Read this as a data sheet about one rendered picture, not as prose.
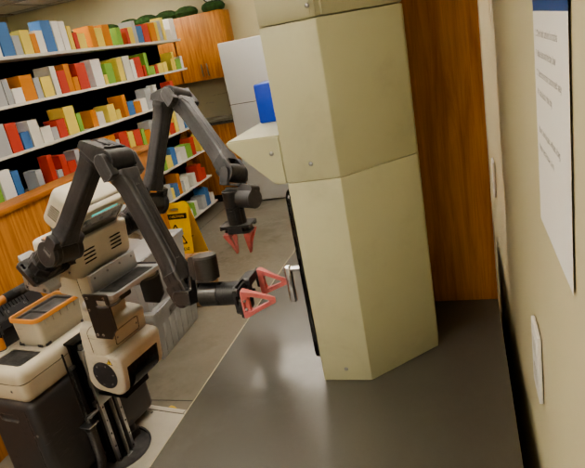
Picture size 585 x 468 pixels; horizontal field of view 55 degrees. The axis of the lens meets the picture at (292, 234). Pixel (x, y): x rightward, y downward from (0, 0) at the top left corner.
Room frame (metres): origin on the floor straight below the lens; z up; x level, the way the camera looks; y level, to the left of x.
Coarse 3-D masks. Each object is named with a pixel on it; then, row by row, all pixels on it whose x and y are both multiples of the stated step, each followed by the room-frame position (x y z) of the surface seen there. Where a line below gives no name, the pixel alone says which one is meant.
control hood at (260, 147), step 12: (252, 132) 1.22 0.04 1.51; (264, 132) 1.19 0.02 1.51; (276, 132) 1.16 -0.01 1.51; (228, 144) 1.15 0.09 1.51; (240, 144) 1.14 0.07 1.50; (252, 144) 1.13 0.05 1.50; (264, 144) 1.12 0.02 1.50; (276, 144) 1.11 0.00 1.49; (240, 156) 1.14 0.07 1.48; (252, 156) 1.13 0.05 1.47; (264, 156) 1.12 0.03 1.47; (276, 156) 1.12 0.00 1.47; (264, 168) 1.13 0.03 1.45; (276, 168) 1.12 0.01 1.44; (276, 180) 1.12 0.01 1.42
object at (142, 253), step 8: (176, 232) 3.49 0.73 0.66; (136, 240) 3.49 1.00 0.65; (144, 240) 3.46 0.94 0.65; (176, 240) 3.50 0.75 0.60; (136, 248) 3.33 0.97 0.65; (144, 248) 3.30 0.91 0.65; (136, 256) 3.17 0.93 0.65; (144, 256) 3.13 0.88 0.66; (152, 256) 3.18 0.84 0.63; (184, 256) 3.57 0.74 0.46; (160, 272) 3.25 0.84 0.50; (136, 288) 3.07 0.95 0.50; (128, 296) 3.10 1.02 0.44; (136, 296) 3.08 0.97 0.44; (144, 304) 3.07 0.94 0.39; (152, 304) 3.12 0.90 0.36
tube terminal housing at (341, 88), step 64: (320, 64) 1.08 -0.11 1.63; (384, 64) 1.14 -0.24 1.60; (320, 128) 1.08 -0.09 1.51; (384, 128) 1.13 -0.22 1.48; (320, 192) 1.09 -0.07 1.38; (384, 192) 1.12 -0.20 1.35; (320, 256) 1.10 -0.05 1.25; (384, 256) 1.11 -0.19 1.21; (320, 320) 1.11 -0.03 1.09; (384, 320) 1.10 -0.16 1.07
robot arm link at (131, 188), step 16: (96, 160) 1.39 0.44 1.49; (112, 176) 1.36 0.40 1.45; (128, 176) 1.38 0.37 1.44; (128, 192) 1.37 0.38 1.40; (144, 192) 1.38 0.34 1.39; (128, 208) 1.37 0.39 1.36; (144, 208) 1.35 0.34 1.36; (144, 224) 1.34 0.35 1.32; (160, 224) 1.34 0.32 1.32; (160, 240) 1.31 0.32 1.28; (160, 256) 1.31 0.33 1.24; (176, 256) 1.31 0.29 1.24; (176, 272) 1.28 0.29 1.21; (176, 288) 1.27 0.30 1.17
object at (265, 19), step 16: (256, 0) 1.11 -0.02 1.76; (272, 0) 1.10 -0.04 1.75; (288, 0) 1.10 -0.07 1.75; (304, 0) 1.09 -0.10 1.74; (320, 0) 1.09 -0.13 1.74; (336, 0) 1.10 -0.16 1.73; (352, 0) 1.12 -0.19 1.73; (368, 0) 1.13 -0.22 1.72; (384, 0) 1.15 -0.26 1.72; (400, 0) 1.18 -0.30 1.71; (256, 16) 1.11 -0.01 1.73; (272, 16) 1.11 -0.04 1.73; (288, 16) 1.10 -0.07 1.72; (304, 16) 1.09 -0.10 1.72; (320, 16) 1.39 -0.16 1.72
